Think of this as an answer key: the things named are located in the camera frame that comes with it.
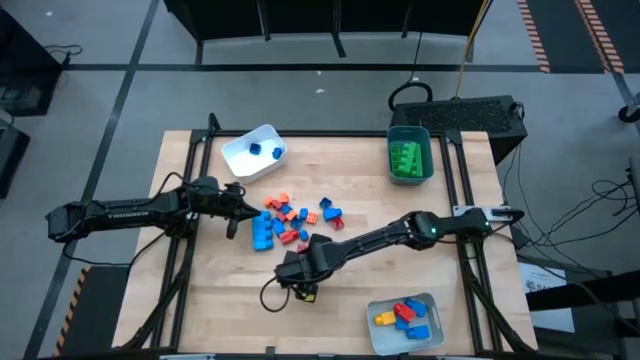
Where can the black table frame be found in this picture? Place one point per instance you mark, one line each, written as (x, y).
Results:
(325, 134)

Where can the medium red block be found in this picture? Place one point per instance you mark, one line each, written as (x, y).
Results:
(404, 312)
(289, 236)

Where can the silver mounting plate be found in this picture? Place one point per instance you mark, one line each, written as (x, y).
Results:
(465, 211)

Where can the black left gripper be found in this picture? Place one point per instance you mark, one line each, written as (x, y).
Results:
(210, 202)

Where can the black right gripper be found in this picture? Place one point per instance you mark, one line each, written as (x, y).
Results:
(305, 265)

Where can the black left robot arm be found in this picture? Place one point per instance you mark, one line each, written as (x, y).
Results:
(125, 215)

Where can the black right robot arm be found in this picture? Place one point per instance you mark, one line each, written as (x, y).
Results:
(380, 235)

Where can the black box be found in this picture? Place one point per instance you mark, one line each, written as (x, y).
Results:
(12, 155)

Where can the white printed paper sheet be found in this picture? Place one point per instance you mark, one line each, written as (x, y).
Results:
(535, 272)

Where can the medium yellow block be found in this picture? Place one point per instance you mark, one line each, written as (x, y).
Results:
(385, 318)

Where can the long blue block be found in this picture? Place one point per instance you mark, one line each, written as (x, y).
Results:
(263, 231)

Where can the black partition screen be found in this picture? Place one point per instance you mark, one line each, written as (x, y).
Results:
(300, 15)

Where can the long green block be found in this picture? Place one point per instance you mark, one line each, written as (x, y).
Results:
(402, 172)
(397, 156)
(415, 159)

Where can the black orange-striped floor mat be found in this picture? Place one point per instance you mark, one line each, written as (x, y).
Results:
(100, 310)
(560, 30)

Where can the black computer case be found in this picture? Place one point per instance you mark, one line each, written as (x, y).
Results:
(460, 115)

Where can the light grey plastic bin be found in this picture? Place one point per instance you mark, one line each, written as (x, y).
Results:
(430, 345)

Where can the black beam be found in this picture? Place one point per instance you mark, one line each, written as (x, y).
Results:
(590, 290)

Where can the medium blue block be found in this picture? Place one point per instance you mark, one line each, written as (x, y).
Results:
(417, 307)
(417, 332)
(278, 226)
(332, 214)
(401, 325)

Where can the black cabinet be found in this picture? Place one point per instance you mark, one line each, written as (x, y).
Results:
(25, 60)

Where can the teal plastic bin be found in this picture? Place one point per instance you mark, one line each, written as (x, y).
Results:
(427, 150)

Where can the small orange block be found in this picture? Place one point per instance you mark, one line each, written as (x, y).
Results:
(312, 218)
(291, 215)
(269, 201)
(284, 197)

